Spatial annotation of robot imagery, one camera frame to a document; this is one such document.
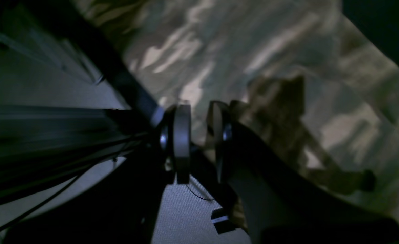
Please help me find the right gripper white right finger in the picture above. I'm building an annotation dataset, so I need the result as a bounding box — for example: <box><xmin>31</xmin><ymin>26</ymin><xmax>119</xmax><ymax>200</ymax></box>
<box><xmin>207</xmin><ymin>101</ymin><xmax>399</xmax><ymax>244</ymax></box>

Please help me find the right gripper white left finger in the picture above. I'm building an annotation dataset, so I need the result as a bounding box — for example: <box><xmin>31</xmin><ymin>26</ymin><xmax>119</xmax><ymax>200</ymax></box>
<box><xmin>159</xmin><ymin>104</ymin><xmax>191</xmax><ymax>184</ymax></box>

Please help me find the camouflage t-shirt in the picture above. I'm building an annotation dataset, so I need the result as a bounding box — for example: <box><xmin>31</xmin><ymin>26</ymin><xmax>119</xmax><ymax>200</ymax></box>
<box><xmin>73</xmin><ymin>0</ymin><xmax>399</xmax><ymax>223</ymax></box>

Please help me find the black cable bundle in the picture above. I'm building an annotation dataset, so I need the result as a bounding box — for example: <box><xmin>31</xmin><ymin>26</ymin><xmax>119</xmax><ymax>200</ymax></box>
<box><xmin>0</xmin><ymin>102</ymin><xmax>152</xmax><ymax>234</ymax></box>

